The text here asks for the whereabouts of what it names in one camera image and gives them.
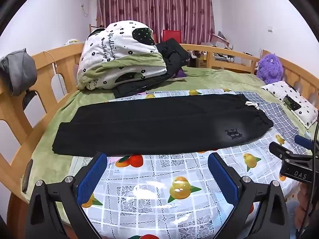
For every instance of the white flower printed pillow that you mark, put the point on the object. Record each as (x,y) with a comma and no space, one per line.
(294,97)

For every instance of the red chair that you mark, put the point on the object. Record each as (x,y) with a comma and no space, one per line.
(172,36)

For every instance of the white flower printed quilt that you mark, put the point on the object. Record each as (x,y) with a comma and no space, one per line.
(117,52)

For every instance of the wooden bed frame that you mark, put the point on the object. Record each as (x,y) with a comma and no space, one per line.
(67,62)

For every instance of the purple plush toy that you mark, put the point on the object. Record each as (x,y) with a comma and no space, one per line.
(269,67)

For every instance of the grey garment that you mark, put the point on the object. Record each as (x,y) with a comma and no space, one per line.
(20,69)

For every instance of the black jacket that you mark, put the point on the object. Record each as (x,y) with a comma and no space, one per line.
(172,52)

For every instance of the red striped curtain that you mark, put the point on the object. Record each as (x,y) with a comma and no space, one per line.
(159,5)

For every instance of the fruit printed tablecloth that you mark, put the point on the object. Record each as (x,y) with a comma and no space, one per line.
(149,191)

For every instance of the cardboard box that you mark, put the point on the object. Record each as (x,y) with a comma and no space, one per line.
(200,63)

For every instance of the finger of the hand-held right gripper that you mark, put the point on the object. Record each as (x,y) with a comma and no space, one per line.
(279,150)
(302,140)

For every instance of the purple cloth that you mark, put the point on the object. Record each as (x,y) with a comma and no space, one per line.
(180,74)

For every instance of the grey checked cloth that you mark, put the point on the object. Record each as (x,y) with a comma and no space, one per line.
(276,114)

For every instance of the green bed sheet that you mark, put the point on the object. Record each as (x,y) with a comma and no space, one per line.
(224,79)

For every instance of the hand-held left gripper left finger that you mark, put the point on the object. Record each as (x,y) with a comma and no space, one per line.
(92,176)

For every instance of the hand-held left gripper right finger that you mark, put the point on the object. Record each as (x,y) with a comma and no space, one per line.
(221,176)

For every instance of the black pants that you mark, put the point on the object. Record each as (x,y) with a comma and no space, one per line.
(149,129)

